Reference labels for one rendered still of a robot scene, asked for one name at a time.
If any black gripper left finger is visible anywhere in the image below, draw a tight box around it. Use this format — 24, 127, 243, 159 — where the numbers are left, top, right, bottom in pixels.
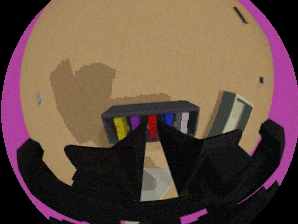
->
64, 123, 146, 201

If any blue fuse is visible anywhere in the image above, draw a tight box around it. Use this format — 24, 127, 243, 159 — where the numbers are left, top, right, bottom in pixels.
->
162, 113, 174, 127

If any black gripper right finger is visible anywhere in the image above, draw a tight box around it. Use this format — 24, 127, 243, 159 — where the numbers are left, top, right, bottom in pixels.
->
157, 121, 242, 197

